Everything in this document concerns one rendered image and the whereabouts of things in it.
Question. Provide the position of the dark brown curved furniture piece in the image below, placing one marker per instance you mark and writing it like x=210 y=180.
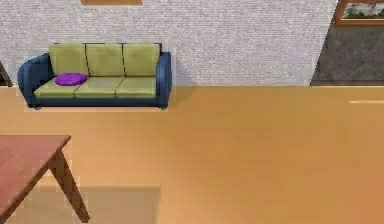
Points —
x=4 y=76

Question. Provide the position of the brown wooden table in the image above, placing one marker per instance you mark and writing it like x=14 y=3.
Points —
x=23 y=163

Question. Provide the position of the purple round cushion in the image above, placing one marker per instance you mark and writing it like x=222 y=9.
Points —
x=70 y=79

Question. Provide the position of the blue sofa with green cushions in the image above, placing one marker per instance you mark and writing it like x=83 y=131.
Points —
x=100 y=88

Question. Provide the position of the wooden framed wall picture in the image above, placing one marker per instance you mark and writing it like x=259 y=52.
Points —
x=111 y=2

